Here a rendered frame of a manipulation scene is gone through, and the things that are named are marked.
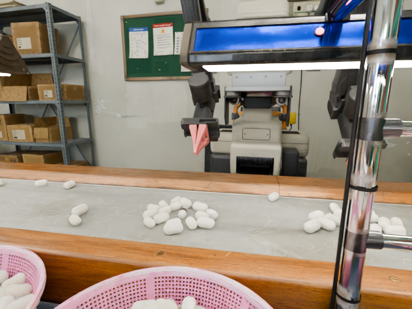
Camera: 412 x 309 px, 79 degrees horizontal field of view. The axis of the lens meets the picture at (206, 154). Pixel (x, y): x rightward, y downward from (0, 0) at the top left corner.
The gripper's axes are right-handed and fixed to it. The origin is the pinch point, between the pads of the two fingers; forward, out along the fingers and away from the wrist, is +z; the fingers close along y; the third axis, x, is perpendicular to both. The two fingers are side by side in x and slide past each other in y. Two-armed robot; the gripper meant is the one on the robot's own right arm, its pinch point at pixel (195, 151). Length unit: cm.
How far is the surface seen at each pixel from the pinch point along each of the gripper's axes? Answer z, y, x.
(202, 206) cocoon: 14.6, 3.6, 1.2
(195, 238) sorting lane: 23.6, 4.4, -3.7
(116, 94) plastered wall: -169, -136, 109
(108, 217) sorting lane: 19.8, -16.1, -0.9
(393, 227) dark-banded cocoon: 17.3, 40.0, -0.6
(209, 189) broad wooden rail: 4.2, 2.8, 11.1
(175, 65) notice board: -182, -65, 85
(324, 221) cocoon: 16.8, 28.4, -0.1
